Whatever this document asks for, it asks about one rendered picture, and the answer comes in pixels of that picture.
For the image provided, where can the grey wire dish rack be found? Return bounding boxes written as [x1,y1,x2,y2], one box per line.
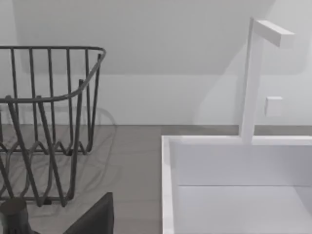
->
[0,46,107,208]

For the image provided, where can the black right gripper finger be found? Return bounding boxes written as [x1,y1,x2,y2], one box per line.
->
[63,192,114,234]

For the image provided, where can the dark round-topped object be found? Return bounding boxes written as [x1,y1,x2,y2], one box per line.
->
[0,197,37,234]

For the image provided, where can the tall white tap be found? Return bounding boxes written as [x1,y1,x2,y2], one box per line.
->
[239,17,295,145]

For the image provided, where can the white sink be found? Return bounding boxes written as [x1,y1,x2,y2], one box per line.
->
[160,135,312,234]

